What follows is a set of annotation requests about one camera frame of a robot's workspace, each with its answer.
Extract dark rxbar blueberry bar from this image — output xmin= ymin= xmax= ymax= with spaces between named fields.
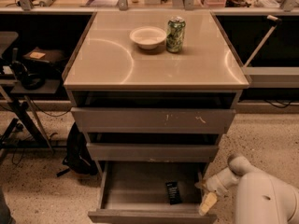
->
xmin=165 ymin=181 xmax=182 ymax=204

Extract grey side stand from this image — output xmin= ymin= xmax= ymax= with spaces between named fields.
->
xmin=0 ymin=78 xmax=61 ymax=150

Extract black backpack on floor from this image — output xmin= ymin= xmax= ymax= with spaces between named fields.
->
xmin=56 ymin=123 xmax=98 ymax=177

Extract grey open bottom drawer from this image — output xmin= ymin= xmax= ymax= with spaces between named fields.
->
xmin=88 ymin=161 xmax=217 ymax=224

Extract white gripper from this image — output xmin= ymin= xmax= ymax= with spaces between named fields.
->
xmin=194 ymin=167 xmax=240 ymax=216

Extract dark box with label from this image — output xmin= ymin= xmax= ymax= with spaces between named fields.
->
xmin=22 ymin=47 xmax=67 ymax=63

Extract black cable on floor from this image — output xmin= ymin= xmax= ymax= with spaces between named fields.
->
xmin=27 ymin=96 xmax=73 ymax=118

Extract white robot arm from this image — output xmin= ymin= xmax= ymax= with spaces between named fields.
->
xmin=195 ymin=154 xmax=299 ymax=224

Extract grey middle drawer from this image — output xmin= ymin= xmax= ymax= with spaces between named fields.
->
xmin=87 ymin=143 xmax=218 ymax=162

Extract black headphones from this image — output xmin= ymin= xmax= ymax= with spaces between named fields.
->
xmin=10 ymin=61 xmax=45 ymax=91

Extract green soda can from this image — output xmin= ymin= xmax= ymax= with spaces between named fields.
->
xmin=166 ymin=16 xmax=186 ymax=53

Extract grey lever with handle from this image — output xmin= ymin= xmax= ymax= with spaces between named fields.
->
xmin=243 ymin=15 xmax=282 ymax=68

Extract grey drawer cabinet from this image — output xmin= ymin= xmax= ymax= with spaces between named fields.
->
xmin=61 ymin=9 xmax=252 ymax=179

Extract grey top drawer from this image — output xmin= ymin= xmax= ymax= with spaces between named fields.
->
xmin=71 ymin=107 xmax=235 ymax=134

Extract white bowl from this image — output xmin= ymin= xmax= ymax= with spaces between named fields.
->
xmin=129 ymin=26 xmax=166 ymax=49

